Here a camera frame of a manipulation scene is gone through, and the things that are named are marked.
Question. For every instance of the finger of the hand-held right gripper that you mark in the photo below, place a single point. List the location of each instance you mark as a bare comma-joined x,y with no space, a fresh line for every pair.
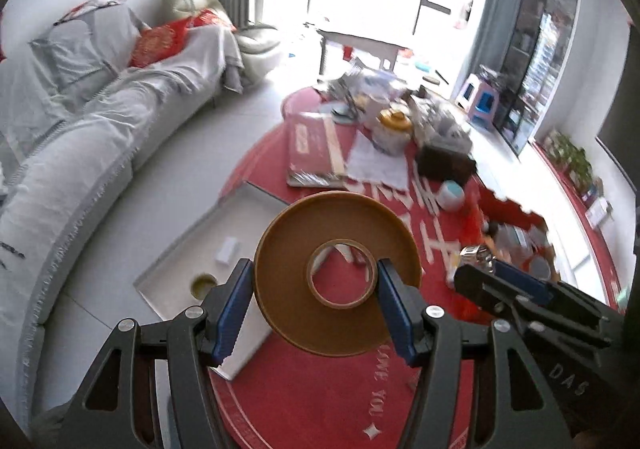
485,291
525,281

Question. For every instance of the white cup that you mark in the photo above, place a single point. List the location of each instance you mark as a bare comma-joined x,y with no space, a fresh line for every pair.
202,285

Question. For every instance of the red booklet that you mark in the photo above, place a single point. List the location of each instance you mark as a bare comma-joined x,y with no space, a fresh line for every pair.
310,149

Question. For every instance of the green potted plants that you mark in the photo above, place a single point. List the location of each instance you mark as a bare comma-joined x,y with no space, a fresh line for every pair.
570,154

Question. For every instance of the dark wooden table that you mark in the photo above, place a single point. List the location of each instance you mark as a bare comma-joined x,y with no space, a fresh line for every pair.
360,40

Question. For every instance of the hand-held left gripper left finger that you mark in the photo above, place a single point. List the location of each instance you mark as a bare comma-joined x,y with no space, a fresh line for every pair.
232,309

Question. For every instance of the beige leather armchair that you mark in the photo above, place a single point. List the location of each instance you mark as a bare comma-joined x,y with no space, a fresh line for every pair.
255,41

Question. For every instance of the clear plastic container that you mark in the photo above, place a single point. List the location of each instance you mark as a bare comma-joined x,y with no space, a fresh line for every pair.
515,236

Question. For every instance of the pink plastic stool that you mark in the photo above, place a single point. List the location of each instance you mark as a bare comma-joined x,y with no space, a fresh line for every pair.
470,89

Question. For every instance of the black tissue box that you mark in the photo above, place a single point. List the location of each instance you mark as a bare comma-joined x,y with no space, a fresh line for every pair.
445,161

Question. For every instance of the red embroidered cushion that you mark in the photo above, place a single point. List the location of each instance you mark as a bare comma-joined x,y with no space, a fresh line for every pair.
212,20
157,43

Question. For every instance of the white jar yellow lid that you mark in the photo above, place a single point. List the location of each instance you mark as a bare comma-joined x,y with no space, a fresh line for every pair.
392,129

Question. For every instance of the white shallow tray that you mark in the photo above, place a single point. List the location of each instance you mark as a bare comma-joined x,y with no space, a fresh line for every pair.
200,239

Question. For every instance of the white jar teal lid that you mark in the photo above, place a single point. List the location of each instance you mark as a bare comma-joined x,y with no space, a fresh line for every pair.
450,196

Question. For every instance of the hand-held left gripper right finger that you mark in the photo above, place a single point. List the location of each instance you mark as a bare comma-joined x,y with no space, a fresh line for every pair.
397,314

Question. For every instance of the blue plastic stool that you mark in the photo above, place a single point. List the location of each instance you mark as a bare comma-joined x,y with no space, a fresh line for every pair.
485,108

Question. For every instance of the brown round spool disc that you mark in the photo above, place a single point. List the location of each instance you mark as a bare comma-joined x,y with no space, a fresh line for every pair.
295,254

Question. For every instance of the small white box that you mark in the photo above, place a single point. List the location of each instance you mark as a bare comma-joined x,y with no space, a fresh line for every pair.
227,249

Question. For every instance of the white paper sheets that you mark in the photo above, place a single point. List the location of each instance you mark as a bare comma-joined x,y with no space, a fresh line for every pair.
377,161

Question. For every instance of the red cardboard box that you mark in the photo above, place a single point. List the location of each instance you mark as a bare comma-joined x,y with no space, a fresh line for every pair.
505,209

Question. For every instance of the dark glass display cabinet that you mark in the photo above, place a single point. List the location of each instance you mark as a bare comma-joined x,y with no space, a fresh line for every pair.
545,44

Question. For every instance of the pile of plastic packaging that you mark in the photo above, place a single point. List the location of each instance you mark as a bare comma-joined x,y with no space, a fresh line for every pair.
380,86

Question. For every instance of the grey sofa cushion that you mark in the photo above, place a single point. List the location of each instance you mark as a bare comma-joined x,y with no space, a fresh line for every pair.
80,49

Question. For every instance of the grey covered sofa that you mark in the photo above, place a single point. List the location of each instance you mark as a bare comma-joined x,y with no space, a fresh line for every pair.
75,154

